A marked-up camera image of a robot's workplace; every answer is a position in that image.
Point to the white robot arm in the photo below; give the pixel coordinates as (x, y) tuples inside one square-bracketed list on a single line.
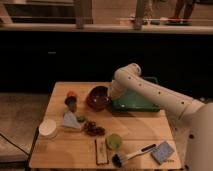
[(199, 152)]

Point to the dark red bowl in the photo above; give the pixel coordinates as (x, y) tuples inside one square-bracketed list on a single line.
[(97, 99)]

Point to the green plastic tray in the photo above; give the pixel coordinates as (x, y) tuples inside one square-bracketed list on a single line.
[(129, 100)]

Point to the orange and dark toy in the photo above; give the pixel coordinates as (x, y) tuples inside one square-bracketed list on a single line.
[(71, 101)]

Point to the small green toy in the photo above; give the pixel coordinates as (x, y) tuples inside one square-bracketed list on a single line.
[(81, 118)]

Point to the dark brown grape bunch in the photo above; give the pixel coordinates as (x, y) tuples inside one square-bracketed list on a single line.
[(91, 129)]

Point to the light blue cloth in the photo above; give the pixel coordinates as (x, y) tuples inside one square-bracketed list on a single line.
[(70, 120)]

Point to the small green bowl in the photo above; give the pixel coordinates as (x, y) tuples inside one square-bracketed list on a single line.
[(114, 141)]

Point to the brown rectangular block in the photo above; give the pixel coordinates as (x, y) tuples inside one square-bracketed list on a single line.
[(101, 151)]

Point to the white round container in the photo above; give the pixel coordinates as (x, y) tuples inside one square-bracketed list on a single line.
[(48, 128)]

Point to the blue sponge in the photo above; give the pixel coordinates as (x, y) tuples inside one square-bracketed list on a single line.
[(161, 153)]

